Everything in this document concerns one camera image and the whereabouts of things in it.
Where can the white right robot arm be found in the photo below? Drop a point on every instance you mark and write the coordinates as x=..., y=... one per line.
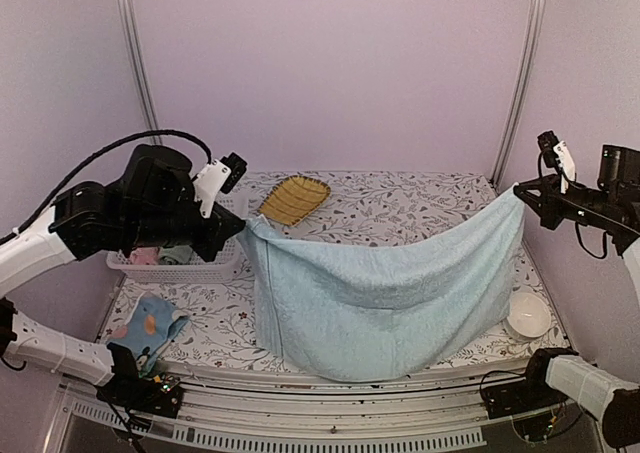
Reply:
x=587, y=251

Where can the right aluminium frame post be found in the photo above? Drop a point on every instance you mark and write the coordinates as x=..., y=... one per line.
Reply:
x=534, y=23

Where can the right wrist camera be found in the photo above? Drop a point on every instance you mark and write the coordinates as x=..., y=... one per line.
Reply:
x=556, y=155

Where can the light blue towel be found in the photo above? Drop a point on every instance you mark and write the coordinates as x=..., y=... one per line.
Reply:
x=352, y=313

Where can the white plastic mesh basket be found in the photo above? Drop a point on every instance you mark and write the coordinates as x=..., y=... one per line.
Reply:
x=225, y=266

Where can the green rolled towel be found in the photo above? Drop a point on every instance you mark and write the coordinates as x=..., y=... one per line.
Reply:
x=177, y=255

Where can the aluminium frame post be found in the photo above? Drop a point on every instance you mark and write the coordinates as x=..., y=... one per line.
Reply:
x=534, y=23
x=135, y=55

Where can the left aluminium frame post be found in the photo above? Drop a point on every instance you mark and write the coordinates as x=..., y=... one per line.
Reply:
x=135, y=55

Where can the woven bamboo tray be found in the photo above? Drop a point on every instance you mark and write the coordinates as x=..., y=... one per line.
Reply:
x=293, y=199

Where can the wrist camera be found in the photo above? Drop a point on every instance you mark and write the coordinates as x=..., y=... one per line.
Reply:
x=556, y=155
x=218, y=176

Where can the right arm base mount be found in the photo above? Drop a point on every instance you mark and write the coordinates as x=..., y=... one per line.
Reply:
x=506, y=393

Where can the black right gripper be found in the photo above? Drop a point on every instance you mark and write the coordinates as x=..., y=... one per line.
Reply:
x=549, y=204

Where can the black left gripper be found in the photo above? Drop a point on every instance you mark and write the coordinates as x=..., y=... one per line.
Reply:
x=227, y=224

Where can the blue cartoon print towel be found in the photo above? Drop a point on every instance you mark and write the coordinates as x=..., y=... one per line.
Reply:
x=152, y=325

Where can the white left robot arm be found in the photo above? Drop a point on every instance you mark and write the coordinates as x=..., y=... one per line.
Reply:
x=32, y=252

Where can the aluminium front rail frame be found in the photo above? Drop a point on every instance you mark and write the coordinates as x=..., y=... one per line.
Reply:
x=228, y=410

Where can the white bowl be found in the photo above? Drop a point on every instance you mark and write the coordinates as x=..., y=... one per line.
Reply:
x=529, y=317

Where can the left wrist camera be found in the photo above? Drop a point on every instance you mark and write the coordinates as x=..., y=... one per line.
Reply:
x=218, y=176

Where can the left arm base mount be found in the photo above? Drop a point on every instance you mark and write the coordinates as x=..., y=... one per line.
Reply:
x=159, y=395

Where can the pink rolled towel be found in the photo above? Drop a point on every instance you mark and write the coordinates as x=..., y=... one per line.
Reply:
x=144, y=256

